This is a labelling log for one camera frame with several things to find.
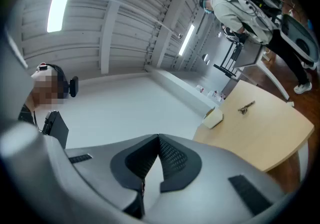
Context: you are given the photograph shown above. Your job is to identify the dark table white legs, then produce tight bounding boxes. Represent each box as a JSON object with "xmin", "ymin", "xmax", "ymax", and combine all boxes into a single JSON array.
[{"xmin": 232, "ymin": 37, "xmax": 291, "ymax": 101}]

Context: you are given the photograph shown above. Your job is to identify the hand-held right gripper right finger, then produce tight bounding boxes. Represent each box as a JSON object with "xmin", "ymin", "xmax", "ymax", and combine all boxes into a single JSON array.
[{"xmin": 144, "ymin": 133, "xmax": 287, "ymax": 224}]

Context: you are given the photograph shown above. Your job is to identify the black head-mounted camera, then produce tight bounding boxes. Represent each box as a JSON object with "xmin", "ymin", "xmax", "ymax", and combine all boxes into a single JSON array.
[{"xmin": 37, "ymin": 63, "xmax": 80, "ymax": 100}]

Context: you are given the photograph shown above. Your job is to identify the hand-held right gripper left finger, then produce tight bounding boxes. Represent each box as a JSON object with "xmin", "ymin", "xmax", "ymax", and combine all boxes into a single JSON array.
[{"xmin": 65, "ymin": 133, "xmax": 160, "ymax": 219}]

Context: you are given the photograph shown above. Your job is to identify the small beige box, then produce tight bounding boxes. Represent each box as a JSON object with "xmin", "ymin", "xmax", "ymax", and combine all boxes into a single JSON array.
[{"xmin": 201, "ymin": 106, "xmax": 224, "ymax": 129}]

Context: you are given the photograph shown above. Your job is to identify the black metal railing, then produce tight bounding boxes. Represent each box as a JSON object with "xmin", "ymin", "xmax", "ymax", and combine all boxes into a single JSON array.
[{"xmin": 213, "ymin": 40, "xmax": 245, "ymax": 78}]

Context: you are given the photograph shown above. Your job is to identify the person's black shirt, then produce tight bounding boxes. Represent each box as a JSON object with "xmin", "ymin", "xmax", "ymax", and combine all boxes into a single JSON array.
[{"xmin": 17, "ymin": 104, "xmax": 36, "ymax": 126}]

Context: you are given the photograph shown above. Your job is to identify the black chest-mounted box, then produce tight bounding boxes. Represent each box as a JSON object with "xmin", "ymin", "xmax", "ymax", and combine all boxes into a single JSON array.
[{"xmin": 41, "ymin": 109, "xmax": 70, "ymax": 149}]

